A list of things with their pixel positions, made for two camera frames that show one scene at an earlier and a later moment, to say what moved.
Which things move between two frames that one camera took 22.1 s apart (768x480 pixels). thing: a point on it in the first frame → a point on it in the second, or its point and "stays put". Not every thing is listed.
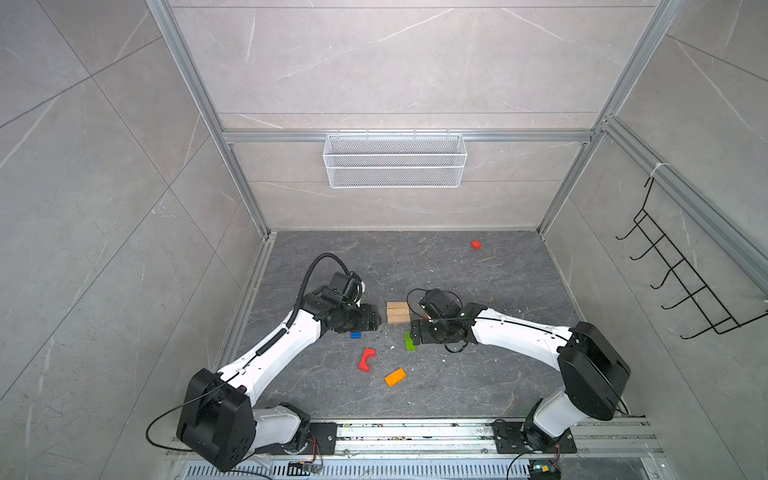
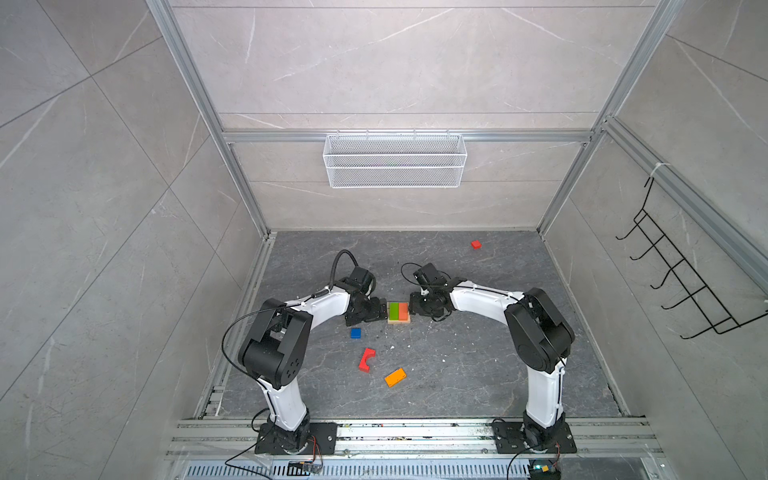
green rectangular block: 409,345 → 393,311
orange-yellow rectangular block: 395,377 stays put
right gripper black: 421,326 → 415,308
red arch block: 363,366 stays put
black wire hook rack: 717,315 stays put
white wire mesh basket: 395,161 stays put
